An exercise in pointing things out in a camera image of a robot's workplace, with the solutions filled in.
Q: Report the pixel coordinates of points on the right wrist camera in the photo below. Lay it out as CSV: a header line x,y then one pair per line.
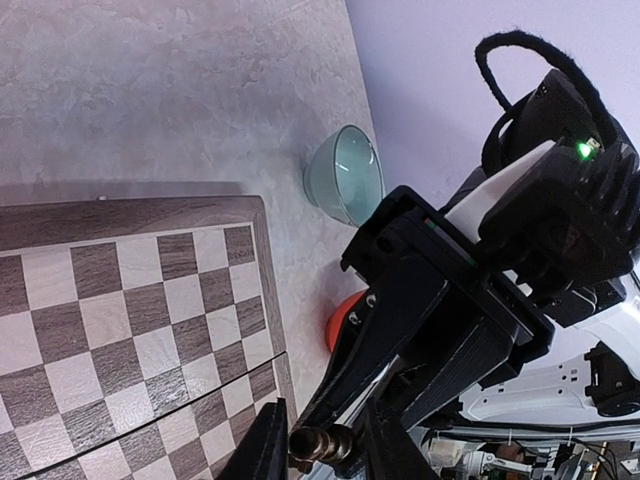
x,y
554,205

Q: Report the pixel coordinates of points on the wooden chess board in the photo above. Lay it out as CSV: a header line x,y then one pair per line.
x,y
139,338

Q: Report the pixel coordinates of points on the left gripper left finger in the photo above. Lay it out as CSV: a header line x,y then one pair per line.
x,y
262,453

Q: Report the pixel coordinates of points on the clear glass bowl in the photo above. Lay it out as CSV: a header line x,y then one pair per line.
x,y
344,177

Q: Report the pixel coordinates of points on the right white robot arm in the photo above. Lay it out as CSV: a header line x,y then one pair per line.
x,y
598,380

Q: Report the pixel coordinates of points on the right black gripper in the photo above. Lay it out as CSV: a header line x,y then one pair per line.
x,y
470,323

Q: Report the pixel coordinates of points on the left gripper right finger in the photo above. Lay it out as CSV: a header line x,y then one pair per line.
x,y
389,450

